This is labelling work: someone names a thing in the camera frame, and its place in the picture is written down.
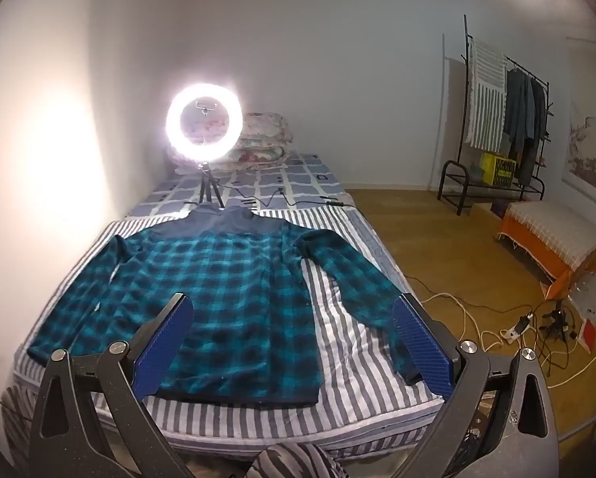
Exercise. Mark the teal plaid fleece jacket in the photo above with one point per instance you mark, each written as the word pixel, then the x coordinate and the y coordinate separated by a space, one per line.
pixel 253 339

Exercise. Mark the dark hanging clothes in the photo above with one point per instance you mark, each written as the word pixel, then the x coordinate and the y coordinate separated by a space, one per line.
pixel 525 124

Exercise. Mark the glowing ring light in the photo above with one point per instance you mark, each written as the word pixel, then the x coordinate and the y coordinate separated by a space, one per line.
pixel 204 122

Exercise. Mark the folded floral blanket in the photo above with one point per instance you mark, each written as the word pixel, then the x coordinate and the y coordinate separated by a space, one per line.
pixel 265 139

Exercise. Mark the wall map poster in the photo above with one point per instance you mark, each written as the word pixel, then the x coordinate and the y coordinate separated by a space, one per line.
pixel 580 166

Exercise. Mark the yellow box on rack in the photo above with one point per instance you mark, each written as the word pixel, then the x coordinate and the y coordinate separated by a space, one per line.
pixel 497 171

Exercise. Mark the grey striped quilt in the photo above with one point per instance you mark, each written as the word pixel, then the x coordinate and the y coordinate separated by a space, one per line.
pixel 364 406

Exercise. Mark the orange bench with white cover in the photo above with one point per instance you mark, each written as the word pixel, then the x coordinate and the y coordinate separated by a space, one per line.
pixel 559 240

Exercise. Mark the white power strip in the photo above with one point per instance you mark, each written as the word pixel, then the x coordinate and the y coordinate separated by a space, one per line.
pixel 520 327

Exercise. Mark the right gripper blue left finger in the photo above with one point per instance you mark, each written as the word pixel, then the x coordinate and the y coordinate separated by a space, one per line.
pixel 156 344

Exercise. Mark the blue checked bed sheet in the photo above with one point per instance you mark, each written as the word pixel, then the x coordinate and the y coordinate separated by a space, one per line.
pixel 301 181

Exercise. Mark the striped white hanging towel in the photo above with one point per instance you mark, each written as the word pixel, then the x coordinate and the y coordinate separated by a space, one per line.
pixel 486 96

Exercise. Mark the small floor tripod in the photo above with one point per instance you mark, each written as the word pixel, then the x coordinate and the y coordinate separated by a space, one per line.
pixel 559 324

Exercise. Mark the black mini tripod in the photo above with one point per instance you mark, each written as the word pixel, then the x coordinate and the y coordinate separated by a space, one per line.
pixel 209 186

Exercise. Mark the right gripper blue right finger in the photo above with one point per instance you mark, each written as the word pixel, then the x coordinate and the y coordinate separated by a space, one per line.
pixel 431 346

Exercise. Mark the black metal clothes rack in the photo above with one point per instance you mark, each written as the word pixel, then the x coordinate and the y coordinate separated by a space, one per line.
pixel 503 134

